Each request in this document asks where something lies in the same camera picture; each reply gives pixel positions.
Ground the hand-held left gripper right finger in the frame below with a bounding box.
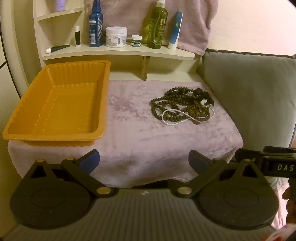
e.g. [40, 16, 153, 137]
[177, 150, 269, 199]

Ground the white pearl bracelet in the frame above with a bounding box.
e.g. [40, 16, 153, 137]
[162, 108, 215, 127]

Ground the green spray bottle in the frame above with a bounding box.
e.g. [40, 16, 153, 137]
[147, 0, 167, 49]

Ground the pale patterned cloth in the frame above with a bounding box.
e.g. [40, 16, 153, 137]
[269, 177, 290, 202]

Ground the blue spray bottle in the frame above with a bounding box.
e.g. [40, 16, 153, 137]
[88, 0, 104, 48]

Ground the pale pink table towel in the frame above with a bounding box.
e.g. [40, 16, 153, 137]
[7, 79, 244, 189]

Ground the lip balm stick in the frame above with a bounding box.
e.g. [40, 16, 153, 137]
[74, 25, 81, 47]

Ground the orange plastic tray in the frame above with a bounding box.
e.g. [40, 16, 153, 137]
[2, 60, 112, 148]

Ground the dark bead necklace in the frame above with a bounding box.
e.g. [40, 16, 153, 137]
[150, 87, 214, 126]

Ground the black tube with white cap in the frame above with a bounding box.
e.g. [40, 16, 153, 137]
[46, 44, 70, 54]

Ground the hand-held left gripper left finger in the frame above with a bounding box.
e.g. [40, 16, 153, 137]
[22, 149, 112, 199]

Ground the blue and white tube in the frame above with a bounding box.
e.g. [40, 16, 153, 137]
[168, 10, 184, 50]

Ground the person's right hand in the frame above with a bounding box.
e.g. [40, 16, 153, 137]
[282, 185, 296, 230]

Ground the grey cushion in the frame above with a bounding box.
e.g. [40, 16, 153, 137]
[202, 48, 296, 149]

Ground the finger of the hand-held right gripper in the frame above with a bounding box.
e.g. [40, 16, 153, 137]
[235, 148, 266, 163]

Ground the cream wooden shelf unit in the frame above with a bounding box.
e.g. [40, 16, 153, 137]
[10, 0, 204, 82]

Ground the hanging pink towel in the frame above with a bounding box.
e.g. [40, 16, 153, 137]
[99, 0, 219, 56]

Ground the white cream jar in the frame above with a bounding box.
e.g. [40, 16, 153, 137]
[105, 26, 128, 48]

